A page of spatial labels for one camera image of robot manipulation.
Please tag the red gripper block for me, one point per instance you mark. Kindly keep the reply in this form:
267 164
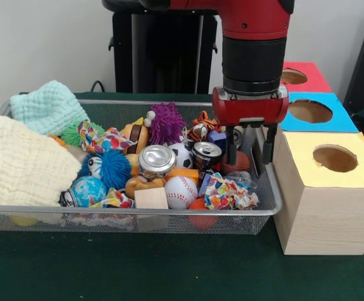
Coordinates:
250 109

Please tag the blue spiky eyed toy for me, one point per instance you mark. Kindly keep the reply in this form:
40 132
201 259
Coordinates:
112 171

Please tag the mint green cloth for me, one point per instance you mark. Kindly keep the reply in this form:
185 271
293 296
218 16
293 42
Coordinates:
44 106

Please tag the cream waffle cloth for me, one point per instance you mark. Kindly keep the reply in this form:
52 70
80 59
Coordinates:
22 163

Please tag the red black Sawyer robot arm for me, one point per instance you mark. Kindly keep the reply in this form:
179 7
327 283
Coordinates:
253 56

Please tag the shallow mesh bin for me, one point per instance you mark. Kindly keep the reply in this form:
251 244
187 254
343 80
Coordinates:
200 222

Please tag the wooden box with three holes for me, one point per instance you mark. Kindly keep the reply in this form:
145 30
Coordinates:
325 219

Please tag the black orange drink can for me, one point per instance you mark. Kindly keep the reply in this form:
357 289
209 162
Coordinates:
205 153

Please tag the crumpled colourful paper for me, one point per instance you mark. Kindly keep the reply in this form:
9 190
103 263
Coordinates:
225 191

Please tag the small soccer ball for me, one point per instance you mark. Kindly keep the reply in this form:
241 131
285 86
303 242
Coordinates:
183 155

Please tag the white baseball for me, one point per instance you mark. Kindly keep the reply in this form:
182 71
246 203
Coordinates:
181 192

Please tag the purple spiky eyed toy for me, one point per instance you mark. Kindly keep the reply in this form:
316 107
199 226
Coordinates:
166 125

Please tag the crushed silver can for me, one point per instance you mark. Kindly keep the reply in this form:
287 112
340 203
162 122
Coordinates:
156 160

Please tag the toy hamburger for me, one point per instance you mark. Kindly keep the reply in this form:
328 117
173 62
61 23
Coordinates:
138 138

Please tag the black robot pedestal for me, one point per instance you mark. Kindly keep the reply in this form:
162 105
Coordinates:
156 47

